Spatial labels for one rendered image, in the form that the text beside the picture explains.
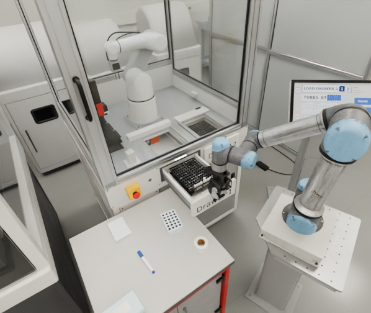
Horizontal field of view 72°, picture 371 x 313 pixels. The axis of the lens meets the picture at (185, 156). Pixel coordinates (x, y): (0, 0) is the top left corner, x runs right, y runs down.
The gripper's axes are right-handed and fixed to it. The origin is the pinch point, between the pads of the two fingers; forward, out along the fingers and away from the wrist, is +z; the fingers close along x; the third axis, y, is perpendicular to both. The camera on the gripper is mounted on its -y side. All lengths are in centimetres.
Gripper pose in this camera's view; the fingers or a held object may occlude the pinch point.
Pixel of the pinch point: (215, 194)
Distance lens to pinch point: 133.3
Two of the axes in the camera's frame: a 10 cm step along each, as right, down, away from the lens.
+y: 5.6, 5.0, -6.7
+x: 8.3, -3.8, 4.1
